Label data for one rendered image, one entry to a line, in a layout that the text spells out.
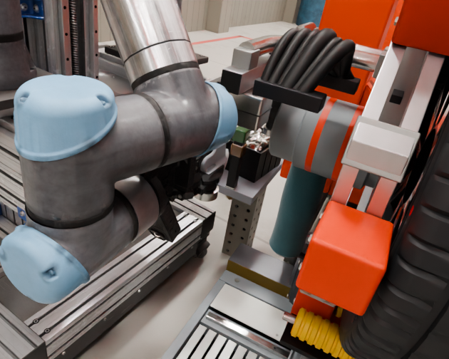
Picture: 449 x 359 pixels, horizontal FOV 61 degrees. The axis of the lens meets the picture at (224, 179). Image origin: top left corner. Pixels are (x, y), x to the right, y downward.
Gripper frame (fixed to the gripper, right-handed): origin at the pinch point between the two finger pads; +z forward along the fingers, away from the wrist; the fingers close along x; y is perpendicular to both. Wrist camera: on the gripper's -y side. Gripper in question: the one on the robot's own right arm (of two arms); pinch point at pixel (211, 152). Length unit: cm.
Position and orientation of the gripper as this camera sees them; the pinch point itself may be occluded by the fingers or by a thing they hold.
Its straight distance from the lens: 62.6
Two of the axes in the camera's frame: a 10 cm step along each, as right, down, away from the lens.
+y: 1.5, -8.5, -5.1
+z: 4.4, -4.1, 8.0
